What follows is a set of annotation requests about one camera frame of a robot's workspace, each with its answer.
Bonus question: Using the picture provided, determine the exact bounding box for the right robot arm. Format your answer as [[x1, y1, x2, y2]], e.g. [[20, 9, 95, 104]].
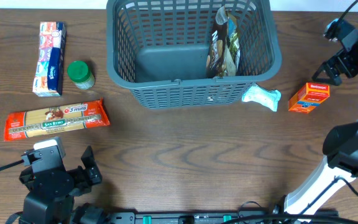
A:
[[73, 41, 358, 223]]

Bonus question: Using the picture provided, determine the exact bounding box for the light teal snack packet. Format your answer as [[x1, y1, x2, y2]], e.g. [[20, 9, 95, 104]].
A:
[[241, 83, 281, 112]]

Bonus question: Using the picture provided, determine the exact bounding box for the San Remo spaghetti packet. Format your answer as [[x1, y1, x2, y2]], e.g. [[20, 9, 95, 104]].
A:
[[4, 99, 110, 141]]

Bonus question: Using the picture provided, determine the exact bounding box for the orange Redoxon box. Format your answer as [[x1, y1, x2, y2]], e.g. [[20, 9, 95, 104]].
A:
[[288, 82, 330, 114]]

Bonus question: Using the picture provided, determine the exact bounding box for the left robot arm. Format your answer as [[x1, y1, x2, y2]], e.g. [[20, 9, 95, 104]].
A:
[[6, 146, 103, 223]]

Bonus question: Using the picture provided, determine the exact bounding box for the brown Nescafe Gold pouch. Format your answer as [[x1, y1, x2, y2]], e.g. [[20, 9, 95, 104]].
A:
[[206, 6, 241, 78]]

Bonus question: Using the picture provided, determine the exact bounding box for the Kleenex tissue multipack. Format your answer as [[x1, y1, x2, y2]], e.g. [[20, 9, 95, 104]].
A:
[[32, 22, 67, 97]]

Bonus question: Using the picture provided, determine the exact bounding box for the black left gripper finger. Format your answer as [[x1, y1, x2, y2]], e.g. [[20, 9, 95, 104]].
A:
[[81, 146, 100, 174], [21, 146, 65, 171]]

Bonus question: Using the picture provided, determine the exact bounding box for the grey plastic basket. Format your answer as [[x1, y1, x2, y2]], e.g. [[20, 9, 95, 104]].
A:
[[106, 0, 282, 109]]

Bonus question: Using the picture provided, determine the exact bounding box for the green lid pesto jar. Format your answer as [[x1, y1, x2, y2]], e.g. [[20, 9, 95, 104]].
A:
[[67, 61, 95, 90]]

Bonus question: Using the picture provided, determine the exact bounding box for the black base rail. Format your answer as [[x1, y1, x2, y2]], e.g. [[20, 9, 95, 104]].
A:
[[104, 210, 338, 224]]

